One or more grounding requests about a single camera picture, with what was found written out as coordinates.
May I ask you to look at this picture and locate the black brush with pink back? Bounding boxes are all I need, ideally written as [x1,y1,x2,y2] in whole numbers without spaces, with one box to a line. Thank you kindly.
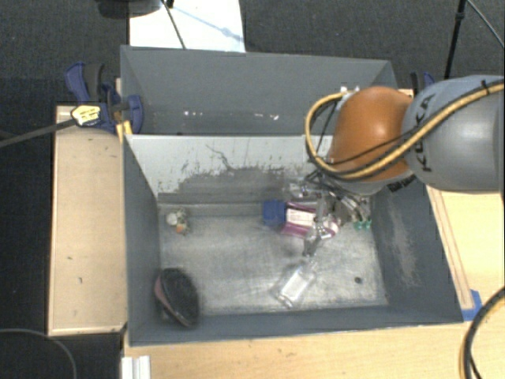
[153,267,200,328]

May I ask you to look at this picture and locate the clear glass bottle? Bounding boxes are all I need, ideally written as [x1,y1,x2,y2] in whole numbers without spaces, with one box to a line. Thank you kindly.
[271,259,319,310]

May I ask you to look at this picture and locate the purple and white packet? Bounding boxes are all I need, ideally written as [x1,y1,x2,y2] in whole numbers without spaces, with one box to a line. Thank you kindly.
[279,201,342,237]

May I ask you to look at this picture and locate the pale wood board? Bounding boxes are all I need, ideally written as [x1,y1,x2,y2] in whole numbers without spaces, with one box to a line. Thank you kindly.
[47,104,129,337]

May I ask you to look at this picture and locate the small white and orange toy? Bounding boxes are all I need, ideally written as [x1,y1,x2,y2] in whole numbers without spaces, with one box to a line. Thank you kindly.
[165,208,191,235]

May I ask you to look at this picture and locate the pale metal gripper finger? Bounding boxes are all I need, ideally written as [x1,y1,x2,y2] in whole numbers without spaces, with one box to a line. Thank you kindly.
[309,227,331,257]
[302,223,321,257]

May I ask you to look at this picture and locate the blue block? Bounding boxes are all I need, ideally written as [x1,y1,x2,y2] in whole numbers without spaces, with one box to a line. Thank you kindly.
[262,199,290,229]

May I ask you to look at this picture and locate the grey metal bin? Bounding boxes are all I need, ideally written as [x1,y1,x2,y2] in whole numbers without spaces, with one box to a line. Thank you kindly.
[119,44,465,347]

